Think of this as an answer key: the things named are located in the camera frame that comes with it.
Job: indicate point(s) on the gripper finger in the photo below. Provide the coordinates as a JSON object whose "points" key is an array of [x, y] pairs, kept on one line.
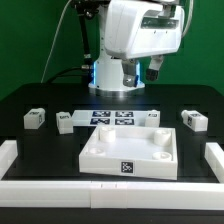
{"points": [[152, 72], [130, 73]]}

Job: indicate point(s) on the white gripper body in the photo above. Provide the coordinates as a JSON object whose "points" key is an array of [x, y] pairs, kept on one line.
{"points": [[136, 29]]}

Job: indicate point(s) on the white square tabletop tray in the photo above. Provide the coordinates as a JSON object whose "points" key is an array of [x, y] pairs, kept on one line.
{"points": [[132, 151]]}

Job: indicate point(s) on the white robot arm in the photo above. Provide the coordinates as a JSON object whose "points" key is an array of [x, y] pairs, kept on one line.
{"points": [[107, 70]]}

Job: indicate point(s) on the white U-shaped obstacle fence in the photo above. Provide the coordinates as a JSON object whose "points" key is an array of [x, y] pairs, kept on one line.
{"points": [[90, 194]]}

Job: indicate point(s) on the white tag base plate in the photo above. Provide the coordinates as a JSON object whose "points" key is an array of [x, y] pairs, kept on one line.
{"points": [[108, 117]]}

